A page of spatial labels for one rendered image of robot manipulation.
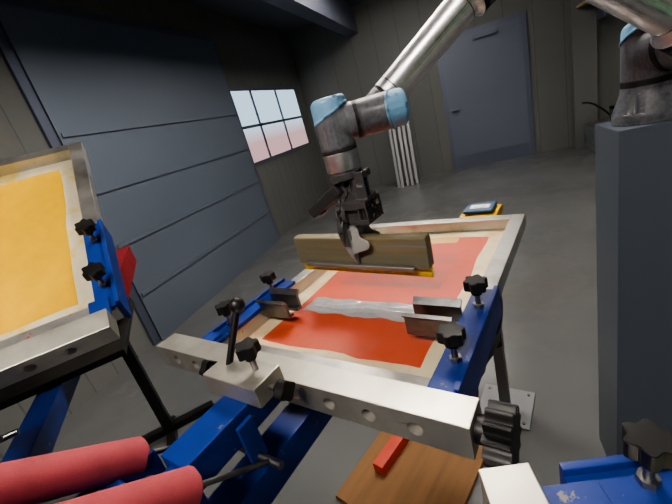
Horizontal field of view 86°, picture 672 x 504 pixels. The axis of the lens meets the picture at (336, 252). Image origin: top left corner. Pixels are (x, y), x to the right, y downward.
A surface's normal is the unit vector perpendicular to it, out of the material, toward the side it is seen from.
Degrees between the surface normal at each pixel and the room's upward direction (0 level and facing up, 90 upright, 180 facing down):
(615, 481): 0
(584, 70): 90
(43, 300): 32
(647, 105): 72
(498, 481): 0
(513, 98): 90
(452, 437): 90
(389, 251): 92
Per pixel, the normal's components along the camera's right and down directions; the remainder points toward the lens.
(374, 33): -0.30, 0.40
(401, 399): -0.26, -0.91
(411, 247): -0.51, 0.46
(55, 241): 0.01, -0.66
